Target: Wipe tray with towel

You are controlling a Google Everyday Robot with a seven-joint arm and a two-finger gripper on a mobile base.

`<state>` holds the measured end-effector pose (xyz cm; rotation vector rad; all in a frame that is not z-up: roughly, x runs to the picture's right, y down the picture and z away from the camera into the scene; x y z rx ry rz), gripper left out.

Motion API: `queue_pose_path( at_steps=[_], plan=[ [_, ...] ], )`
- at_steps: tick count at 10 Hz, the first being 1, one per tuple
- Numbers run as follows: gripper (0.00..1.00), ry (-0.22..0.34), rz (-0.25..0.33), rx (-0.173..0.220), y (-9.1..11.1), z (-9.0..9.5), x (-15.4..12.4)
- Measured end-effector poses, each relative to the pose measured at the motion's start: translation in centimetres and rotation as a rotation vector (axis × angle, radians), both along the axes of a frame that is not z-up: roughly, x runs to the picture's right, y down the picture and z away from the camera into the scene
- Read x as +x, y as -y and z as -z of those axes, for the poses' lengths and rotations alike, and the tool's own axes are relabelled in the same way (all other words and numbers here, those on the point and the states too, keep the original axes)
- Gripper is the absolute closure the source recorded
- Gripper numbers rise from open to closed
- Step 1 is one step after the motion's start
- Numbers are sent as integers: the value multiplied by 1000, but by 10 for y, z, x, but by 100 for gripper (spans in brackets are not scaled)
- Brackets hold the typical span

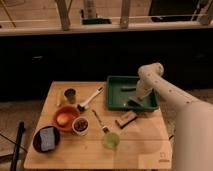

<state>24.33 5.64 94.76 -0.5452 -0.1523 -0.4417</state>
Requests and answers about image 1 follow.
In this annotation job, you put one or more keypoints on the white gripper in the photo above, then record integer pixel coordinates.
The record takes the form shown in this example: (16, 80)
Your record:
(143, 89)

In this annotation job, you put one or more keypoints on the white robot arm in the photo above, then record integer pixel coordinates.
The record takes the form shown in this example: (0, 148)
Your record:
(193, 138)

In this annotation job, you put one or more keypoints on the green plastic tray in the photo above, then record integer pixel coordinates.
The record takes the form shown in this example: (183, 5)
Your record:
(119, 90)

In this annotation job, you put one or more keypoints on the brown wooden block brush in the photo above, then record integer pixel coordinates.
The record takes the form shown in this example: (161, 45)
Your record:
(125, 119)

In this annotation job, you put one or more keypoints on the metal fork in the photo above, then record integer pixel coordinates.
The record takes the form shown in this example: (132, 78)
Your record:
(103, 126)

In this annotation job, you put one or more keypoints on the green plastic cup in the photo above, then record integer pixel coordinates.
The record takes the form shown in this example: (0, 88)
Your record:
(111, 140)

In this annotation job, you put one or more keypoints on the dark metal cup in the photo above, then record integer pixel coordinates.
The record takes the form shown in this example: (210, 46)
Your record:
(70, 94)

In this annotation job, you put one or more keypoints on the white cup with brown contents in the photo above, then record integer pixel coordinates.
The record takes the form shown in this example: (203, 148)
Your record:
(80, 126)

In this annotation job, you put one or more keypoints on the orange bowl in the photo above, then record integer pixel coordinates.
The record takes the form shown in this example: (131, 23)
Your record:
(72, 113)

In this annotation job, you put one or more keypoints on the green object on ledge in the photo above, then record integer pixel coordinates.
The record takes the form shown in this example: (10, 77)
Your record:
(92, 21)

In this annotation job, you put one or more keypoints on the yellow fruit in bowl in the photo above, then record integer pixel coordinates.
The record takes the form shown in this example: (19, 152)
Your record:
(62, 119)

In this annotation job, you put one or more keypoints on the blue grey sponge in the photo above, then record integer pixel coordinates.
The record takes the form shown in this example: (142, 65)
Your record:
(47, 139)

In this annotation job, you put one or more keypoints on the black plate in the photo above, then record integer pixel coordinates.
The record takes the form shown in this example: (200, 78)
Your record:
(37, 139)

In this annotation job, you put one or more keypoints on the black pole at left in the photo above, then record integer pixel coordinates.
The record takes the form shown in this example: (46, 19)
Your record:
(16, 150)

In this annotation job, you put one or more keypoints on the white handled dish brush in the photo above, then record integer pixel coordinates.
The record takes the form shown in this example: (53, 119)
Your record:
(82, 106)

